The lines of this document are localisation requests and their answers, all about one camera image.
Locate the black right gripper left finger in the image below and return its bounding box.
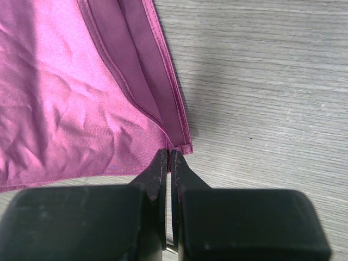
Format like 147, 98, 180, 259
1, 150, 168, 260

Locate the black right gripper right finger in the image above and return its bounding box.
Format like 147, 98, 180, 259
171, 151, 332, 260

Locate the magenta cloth napkin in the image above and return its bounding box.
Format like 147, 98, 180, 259
1, 1, 192, 192

